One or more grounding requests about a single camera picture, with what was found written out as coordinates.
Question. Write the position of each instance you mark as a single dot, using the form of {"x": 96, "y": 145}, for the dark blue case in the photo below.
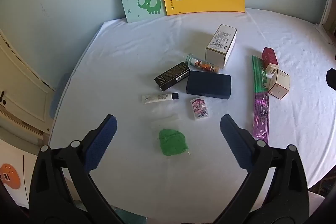
{"x": 208, "y": 85}

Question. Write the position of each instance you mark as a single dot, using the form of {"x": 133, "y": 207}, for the black carton box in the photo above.
{"x": 170, "y": 77}

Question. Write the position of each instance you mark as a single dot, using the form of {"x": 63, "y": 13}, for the orange guitar sticker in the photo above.
{"x": 10, "y": 176}

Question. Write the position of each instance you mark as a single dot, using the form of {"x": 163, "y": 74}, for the tall white carton box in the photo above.
{"x": 220, "y": 56}

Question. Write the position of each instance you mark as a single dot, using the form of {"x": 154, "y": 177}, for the green purple toothbrush package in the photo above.
{"x": 260, "y": 108}

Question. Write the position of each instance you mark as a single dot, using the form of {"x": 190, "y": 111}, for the white window frame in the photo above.
{"x": 328, "y": 11}

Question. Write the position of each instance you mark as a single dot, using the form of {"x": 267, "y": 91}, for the clear plastic bag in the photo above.
{"x": 164, "y": 120}

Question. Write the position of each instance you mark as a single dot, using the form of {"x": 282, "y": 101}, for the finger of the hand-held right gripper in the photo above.
{"x": 331, "y": 78}

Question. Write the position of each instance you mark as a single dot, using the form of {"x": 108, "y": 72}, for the cream panelled door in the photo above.
{"x": 23, "y": 77}

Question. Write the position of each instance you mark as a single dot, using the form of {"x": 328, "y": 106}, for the pink card pack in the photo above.
{"x": 200, "y": 108}

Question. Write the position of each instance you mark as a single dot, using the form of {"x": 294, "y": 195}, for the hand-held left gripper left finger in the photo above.
{"x": 103, "y": 144}

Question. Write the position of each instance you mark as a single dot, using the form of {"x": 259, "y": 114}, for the dark red carton box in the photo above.
{"x": 269, "y": 56}

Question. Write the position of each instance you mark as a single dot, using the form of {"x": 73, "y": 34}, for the green quilt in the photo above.
{"x": 131, "y": 217}

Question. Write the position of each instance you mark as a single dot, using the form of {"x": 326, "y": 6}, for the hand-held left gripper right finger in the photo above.
{"x": 236, "y": 144}

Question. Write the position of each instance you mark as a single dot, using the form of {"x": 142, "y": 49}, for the clear tube with orange print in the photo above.
{"x": 199, "y": 64}

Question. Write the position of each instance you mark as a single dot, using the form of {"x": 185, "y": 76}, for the small beige carton box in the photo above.
{"x": 279, "y": 85}

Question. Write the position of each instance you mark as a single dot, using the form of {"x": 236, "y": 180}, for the white tube with black cap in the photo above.
{"x": 155, "y": 98}

